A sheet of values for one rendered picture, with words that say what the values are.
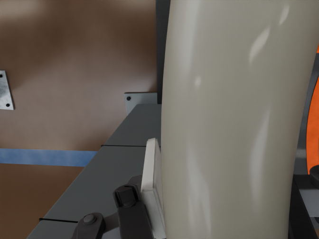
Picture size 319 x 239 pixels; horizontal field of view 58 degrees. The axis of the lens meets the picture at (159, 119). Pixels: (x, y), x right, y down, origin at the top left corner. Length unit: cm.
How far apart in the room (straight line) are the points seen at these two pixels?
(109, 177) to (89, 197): 9
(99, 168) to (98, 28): 65
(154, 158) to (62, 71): 124
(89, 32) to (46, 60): 26
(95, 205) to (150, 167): 54
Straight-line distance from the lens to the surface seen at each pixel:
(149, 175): 15
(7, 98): 161
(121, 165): 82
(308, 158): 136
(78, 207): 71
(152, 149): 19
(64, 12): 134
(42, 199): 185
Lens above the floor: 116
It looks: 63 degrees down
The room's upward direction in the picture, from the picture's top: 151 degrees counter-clockwise
